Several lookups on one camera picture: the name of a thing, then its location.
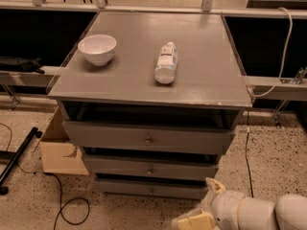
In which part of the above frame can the black stand leg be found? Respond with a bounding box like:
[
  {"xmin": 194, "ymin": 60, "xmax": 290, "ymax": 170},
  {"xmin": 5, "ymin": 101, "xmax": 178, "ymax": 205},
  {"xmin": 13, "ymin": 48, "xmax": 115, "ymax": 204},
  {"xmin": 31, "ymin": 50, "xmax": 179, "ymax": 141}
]
[{"xmin": 0, "ymin": 127, "xmax": 39, "ymax": 196}]

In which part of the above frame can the grey drawer cabinet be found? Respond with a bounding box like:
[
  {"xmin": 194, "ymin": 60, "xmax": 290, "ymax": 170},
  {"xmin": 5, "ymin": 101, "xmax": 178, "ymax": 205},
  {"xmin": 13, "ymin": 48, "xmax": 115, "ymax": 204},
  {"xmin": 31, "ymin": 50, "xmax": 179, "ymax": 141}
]
[{"xmin": 49, "ymin": 12, "xmax": 251, "ymax": 188}]

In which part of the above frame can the white hanging cable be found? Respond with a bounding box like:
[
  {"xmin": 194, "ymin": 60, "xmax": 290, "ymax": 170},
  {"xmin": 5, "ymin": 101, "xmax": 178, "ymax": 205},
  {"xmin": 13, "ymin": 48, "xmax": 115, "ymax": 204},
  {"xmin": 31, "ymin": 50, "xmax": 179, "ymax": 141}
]
[{"xmin": 247, "ymin": 7, "xmax": 294, "ymax": 99}]

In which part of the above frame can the metal rail bracket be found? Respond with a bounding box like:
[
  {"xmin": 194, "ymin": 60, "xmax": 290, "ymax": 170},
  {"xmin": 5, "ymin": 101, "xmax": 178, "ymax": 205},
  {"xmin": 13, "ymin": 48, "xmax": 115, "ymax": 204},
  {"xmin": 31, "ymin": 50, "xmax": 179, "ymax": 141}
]
[{"xmin": 272, "ymin": 66, "xmax": 307, "ymax": 128}]

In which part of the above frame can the black floor cable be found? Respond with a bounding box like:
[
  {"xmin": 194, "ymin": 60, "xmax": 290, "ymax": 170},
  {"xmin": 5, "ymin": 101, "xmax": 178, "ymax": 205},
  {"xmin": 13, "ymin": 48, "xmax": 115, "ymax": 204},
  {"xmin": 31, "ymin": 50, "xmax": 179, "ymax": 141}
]
[
  {"xmin": 245, "ymin": 110, "xmax": 255, "ymax": 199},
  {"xmin": 0, "ymin": 122, "xmax": 91, "ymax": 230}
]

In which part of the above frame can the grey drawer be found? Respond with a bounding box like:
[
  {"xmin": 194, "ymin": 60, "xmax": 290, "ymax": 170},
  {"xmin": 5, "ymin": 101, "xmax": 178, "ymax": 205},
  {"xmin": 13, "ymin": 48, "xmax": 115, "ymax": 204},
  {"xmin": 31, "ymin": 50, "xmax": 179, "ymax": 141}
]
[
  {"xmin": 62, "ymin": 121, "xmax": 235, "ymax": 155},
  {"xmin": 94, "ymin": 179, "xmax": 208, "ymax": 200},
  {"xmin": 83, "ymin": 155, "xmax": 218, "ymax": 181}
]

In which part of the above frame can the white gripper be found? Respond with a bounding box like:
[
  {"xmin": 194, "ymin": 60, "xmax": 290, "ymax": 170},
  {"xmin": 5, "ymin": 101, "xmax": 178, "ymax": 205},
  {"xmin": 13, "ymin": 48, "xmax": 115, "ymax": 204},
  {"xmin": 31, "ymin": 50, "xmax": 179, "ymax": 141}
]
[{"xmin": 172, "ymin": 177, "xmax": 277, "ymax": 230}]

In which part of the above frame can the cardboard box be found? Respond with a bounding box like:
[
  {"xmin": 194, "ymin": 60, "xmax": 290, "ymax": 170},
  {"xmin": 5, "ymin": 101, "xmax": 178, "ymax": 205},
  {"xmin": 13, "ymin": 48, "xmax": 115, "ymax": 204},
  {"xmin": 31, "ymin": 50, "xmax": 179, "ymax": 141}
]
[{"xmin": 39, "ymin": 109, "xmax": 89, "ymax": 175}]

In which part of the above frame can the grey bottom drawer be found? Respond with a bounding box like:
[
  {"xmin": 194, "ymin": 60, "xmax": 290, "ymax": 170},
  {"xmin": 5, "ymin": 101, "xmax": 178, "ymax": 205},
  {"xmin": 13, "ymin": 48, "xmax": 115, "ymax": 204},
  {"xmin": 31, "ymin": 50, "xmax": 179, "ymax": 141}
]
[{"xmin": 94, "ymin": 179, "xmax": 208, "ymax": 200}]

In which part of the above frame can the white bowl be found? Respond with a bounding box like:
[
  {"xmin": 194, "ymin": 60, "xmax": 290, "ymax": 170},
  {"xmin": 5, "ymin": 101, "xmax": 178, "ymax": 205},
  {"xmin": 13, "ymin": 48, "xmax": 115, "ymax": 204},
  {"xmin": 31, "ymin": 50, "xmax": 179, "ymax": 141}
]
[{"xmin": 78, "ymin": 34, "xmax": 117, "ymax": 66}]

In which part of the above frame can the black floor cable right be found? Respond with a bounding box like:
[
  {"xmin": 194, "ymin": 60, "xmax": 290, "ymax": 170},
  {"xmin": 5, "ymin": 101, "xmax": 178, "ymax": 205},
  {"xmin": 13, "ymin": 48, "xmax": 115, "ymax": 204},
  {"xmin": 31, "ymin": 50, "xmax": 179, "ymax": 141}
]
[{"xmin": 245, "ymin": 110, "xmax": 255, "ymax": 199}]

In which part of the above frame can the grey top drawer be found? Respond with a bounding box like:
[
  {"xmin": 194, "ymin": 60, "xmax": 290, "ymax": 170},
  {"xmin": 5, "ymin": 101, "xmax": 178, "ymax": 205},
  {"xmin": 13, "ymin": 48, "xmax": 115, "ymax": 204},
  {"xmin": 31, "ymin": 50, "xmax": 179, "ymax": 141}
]
[{"xmin": 62, "ymin": 121, "xmax": 235, "ymax": 155}]

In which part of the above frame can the black cloth bundle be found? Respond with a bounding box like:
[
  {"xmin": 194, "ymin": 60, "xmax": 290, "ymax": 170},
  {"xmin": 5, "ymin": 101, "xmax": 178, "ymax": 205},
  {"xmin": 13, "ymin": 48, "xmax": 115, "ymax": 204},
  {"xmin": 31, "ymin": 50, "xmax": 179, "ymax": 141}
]
[{"xmin": 0, "ymin": 57, "xmax": 44, "ymax": 74}]

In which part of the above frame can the black floor cable left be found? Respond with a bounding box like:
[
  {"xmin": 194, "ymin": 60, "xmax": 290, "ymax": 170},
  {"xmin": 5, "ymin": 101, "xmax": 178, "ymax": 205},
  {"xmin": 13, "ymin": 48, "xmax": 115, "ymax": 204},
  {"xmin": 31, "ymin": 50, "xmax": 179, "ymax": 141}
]
[{"xmin": 0, "ymin": 122, "xmax": 91, "ymax": 230}]

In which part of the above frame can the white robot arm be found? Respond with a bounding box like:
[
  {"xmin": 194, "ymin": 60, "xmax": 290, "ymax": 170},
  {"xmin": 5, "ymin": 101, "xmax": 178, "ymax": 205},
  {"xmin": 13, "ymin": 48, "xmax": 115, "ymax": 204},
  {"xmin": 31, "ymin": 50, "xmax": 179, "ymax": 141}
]
[{"xmin": 172, "ymin": 177, "xmax": 307, "ymax": 230}]

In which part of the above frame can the clear plastic bottle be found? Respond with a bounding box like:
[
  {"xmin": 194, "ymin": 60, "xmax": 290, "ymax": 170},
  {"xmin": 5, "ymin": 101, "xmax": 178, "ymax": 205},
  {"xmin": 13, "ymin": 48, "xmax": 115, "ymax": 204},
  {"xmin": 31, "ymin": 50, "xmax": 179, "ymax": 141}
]
[{"xmin": 154, "ymin": 42, "xmax": 177, "ymax": 84}]

